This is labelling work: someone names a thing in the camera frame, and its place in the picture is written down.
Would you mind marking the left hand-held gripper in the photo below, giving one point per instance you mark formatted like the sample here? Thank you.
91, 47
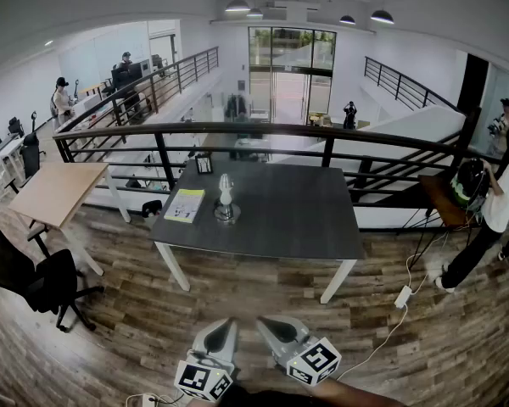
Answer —
203, 380

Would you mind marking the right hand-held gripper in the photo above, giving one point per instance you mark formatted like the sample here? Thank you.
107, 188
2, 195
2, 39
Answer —
314, 360

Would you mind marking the person's right forearm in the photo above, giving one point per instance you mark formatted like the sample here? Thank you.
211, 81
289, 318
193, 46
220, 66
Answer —
356, 395

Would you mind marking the white desk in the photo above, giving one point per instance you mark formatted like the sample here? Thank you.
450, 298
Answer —
4, 151

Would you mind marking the black dome pendant lamp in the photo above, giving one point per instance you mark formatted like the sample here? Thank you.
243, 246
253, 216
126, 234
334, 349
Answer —
347, 19
254, 12
237, 6
382, 16

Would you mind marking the person's black clothing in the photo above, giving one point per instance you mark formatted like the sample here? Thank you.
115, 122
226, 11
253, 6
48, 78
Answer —
254, 400

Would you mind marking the white power strip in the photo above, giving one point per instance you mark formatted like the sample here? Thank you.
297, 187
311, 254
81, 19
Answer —
152, 400

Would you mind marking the white power adapter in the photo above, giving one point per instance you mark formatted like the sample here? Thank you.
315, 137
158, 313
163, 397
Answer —
403, 297

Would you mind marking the dark grey table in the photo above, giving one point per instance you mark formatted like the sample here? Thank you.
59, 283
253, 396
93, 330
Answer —
288, 210

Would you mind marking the yellow-green and white book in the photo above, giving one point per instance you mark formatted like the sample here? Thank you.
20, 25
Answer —
186, 205

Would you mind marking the black bag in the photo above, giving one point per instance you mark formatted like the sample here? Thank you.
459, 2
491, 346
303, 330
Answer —
152, 208

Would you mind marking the black office chair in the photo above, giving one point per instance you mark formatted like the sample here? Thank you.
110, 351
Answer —
25, 278
15, 126
30, 155

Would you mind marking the black metal railing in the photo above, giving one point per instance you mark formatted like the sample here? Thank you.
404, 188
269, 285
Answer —
179, 79
280, 129
366, 67

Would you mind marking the brown wooden side table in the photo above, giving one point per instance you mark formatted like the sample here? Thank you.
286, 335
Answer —
443, 202

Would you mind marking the light wooden table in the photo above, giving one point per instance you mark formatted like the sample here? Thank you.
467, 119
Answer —
59, 189

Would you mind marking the clothes rack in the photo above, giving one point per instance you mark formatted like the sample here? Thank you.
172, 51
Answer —
235, 106

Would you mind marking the black and green helmet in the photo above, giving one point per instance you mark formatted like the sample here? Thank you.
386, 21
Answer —
471, 180

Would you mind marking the glass entrance door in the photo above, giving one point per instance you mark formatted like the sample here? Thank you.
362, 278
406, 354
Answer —
292, 74

